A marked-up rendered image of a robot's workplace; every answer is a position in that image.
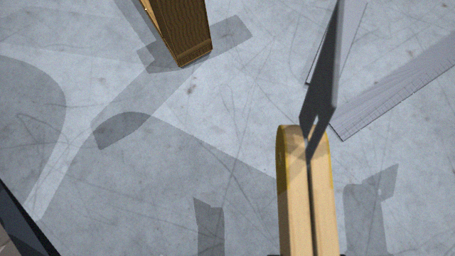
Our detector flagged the wooden rail-and-leg frame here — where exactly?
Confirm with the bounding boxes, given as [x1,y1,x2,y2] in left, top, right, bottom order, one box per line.
[139,0,213,67]

